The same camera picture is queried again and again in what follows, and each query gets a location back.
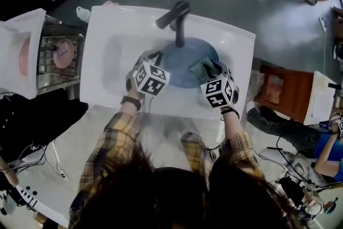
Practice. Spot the large blue plate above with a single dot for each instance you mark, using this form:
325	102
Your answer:
182	64

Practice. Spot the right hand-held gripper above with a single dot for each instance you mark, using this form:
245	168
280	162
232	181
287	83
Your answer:
217	91

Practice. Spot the green cleaning cloth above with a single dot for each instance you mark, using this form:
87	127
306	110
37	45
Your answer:
197	68

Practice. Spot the person's right forearm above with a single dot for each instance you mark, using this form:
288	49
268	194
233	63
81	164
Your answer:
235	136

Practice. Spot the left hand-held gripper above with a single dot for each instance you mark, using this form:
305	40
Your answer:
150	80

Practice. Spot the metal sink rack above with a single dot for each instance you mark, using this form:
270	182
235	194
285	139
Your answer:
45	75

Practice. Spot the white board with black marks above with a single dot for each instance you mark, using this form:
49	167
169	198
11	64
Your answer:
40	203

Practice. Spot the person's legs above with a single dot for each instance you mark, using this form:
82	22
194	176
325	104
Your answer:
171	142

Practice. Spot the person's torso in plaid shirt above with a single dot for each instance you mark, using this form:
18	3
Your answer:
195	147

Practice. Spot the white grey equipment pack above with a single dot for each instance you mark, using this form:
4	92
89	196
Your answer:
284	158

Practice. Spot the brown wooden cabinet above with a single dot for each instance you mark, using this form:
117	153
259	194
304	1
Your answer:
289	94

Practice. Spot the black faucet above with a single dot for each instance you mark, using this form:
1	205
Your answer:
333	85
179	24

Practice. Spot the large pink plate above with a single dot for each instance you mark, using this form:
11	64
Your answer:
63	53
24	57

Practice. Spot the black wristwatch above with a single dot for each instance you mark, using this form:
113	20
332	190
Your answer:
131	103

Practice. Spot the person's left forearm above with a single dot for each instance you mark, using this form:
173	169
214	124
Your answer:
120	126

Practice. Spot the white power strip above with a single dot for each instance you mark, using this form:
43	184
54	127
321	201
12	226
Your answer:
322	22

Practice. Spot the white plastic bottle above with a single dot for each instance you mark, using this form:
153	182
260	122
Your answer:
83	14

